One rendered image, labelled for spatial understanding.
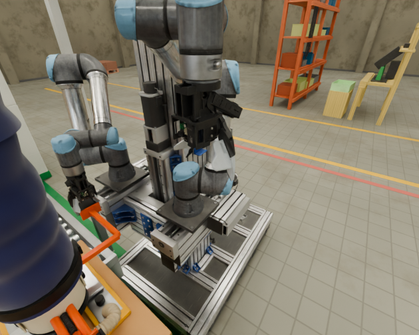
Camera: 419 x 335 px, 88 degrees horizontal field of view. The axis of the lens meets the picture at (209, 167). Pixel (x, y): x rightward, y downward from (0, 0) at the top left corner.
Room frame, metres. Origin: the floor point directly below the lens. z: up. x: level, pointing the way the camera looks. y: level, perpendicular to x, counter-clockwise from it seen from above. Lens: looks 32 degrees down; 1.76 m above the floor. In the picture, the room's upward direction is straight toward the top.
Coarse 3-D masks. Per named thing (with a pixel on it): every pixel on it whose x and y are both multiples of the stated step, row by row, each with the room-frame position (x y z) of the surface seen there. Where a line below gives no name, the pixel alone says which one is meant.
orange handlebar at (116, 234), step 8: (96, 216) 0.68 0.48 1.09; (104, 224) 0.63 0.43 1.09; (112, 232) 0.59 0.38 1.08; (112, 240) 0.56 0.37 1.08; (96, 248) 0.52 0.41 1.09; (104, 248) 0.53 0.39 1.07; (88, 256) 0.48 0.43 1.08; (72, 304) 0.33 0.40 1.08; (72, 312) 0.30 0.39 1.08; (56, 320) 0.28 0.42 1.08; (72, 320) 0.28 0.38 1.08; (80, 320) 0.28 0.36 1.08; (56, 328) 0.26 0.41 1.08; (64, 328) 0.26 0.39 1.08; (80, 328) 0.26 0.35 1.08; (88, 328) 0.26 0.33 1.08
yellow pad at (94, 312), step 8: (88, 264) 0.53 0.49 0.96; (88, 272) 0.50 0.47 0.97; (96, 272) 0.50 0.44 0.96; (104, 280) 0.47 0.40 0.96; (104, 288) 0.43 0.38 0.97; (96, 296) 0.39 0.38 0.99; (104, 296) 0.40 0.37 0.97; (112, 296) 0.41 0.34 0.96; (88, 304) 0.38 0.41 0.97; (96, 304) 0.38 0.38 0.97; (104, 304) 0.38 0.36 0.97; (120, 304) 0.38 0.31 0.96; (88, 312) 0.36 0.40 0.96; (96, 312) 0.35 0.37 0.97; (128, 312) 0.36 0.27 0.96; (96, 320) 0.33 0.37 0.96; (120, 320) 0.33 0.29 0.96
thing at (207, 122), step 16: (176, 96) 0.40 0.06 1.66; (192, 96) 0.40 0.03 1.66; (208, 96) 0.41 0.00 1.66; (176, 112) 0.40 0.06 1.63; (192, 112) 0.40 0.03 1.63; (208, 112) 0.42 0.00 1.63; (192, 128) 0.37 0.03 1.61; (208, 128) 0.39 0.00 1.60; (192, 144) 0.37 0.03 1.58; (208, 144) 0.39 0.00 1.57
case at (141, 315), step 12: (84, 252) 0.60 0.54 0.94; (96, 264) 0.55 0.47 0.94; (108, 276) 0.50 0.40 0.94; (120, 288) 0.45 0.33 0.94; (132, 300) 0.40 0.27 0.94; (84, 312) 0.36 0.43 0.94; (132, 312) 0.36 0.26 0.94; (144, 312) 0.36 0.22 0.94; (120, 324) 0.33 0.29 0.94; (132, 324) 0.33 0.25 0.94; (144, 324) 0.33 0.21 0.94; (156, 324) 0.33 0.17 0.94
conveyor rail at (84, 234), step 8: (56, 208) 1.26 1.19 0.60; (64, 208) 1.26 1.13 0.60; (64, 216) 1.17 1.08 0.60; (72, 216) 1.17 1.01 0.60; (72, 224) 1.09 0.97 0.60; (80, 224) 1.09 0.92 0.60; (80, 232) 1.02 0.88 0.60; (88, 232) 1.02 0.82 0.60; (88, 240) 0.95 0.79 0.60; (96, 240) 0.95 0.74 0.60; (104, 256) 0.83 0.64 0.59
